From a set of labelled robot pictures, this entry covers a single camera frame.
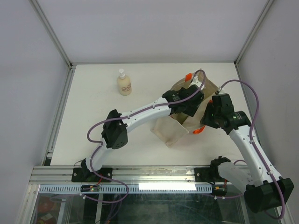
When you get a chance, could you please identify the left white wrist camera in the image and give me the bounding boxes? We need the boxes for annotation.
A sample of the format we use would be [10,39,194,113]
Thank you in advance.
[189,76,202,88]

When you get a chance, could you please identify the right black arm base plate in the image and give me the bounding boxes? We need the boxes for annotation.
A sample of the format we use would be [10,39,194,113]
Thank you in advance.
[194,167,225,184]

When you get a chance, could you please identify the cream pump lotion bottle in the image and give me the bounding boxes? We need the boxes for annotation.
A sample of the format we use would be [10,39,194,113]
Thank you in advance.
[117,69,132,96]

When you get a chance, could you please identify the black connector box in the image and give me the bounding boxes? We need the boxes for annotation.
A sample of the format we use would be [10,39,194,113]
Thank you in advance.
[211,186,228,196]

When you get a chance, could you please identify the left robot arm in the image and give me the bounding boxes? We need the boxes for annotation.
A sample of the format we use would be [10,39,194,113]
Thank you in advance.
[81,84,204,181]

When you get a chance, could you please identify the aluminium mounting rail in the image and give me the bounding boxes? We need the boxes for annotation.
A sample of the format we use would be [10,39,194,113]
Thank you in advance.
[29,166,209,184]

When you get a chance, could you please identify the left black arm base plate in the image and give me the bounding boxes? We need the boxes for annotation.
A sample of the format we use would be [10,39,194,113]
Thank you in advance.
[71,168,113,183]

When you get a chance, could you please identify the grey slotted cable duct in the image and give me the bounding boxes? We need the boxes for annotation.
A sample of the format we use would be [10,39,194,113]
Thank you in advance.
[39,182,212,194]

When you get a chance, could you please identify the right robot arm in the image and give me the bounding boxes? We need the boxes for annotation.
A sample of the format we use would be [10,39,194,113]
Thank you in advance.
[201,94,294,213]

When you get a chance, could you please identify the small electronics board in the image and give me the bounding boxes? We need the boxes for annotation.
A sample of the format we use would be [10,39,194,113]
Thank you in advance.
[80,185,101,192]

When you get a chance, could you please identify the beige canvas bag orange handles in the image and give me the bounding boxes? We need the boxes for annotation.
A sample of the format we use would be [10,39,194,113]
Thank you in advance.
[151,69,218,147]

